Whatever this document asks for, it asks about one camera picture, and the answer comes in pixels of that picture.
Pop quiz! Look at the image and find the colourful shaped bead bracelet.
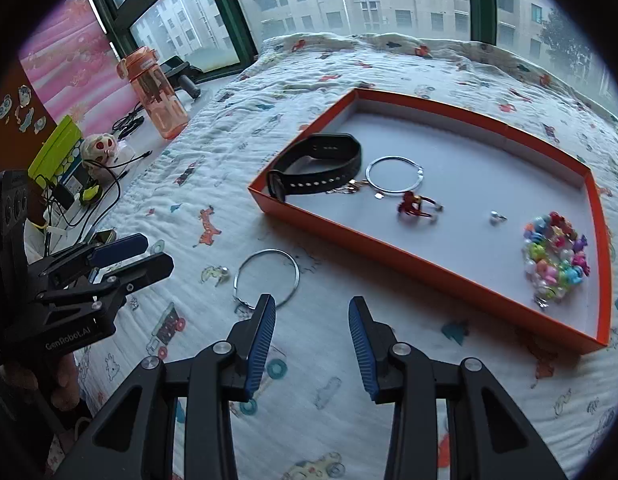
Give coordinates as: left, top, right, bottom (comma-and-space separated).
522, 211, 590, 286

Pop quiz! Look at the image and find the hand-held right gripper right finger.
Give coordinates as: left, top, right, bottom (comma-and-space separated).
349, 296, 564, 480

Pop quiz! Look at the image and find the printed white blanket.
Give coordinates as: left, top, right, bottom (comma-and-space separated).
44, 32, 618, 480

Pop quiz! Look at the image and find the black cable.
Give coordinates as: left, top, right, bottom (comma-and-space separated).
111, 100, 148, 139

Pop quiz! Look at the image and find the black handle device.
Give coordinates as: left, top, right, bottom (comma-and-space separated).
160, 57, 203, 99

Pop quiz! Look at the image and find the person's left hand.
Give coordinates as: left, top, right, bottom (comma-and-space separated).
0, 352, 88, 417

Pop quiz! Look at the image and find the orange water bottle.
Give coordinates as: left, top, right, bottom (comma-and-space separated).
116, 46, 190, 141

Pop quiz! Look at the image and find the yellow-green box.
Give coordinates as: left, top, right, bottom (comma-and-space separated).
28, 115, 83, 182

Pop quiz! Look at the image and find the black smart watch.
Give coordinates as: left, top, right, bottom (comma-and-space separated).
267, 133, 364, 204

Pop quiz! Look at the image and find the green window frame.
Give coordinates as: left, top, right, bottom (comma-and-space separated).
84, 0, 500, 83

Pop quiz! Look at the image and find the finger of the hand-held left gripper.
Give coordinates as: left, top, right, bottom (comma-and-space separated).
36, 252, 175, 306
38, 233, 150, 286

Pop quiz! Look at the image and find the red string bracelet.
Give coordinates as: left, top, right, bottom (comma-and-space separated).
396, 190, 445, 221

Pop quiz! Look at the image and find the orange cardboard box tray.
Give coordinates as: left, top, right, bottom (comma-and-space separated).
247, 88, 614, 356

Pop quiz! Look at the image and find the tree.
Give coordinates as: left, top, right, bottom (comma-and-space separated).
539, 7, 607, 91

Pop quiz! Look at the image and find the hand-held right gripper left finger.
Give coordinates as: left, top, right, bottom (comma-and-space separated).
54, 294, 277, 480

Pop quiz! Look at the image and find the white skull toy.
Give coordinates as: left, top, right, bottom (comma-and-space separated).
80, 132, 121, 184

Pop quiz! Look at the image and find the brown board with stickers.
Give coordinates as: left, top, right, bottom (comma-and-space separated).
0, 62, 58, 173

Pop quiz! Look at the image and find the silver bangle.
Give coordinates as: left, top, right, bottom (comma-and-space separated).
364, 155, 425, 201
232, 248, 301, 319

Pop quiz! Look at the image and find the pink curtain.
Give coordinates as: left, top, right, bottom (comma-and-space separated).
18, 0, 121, 127

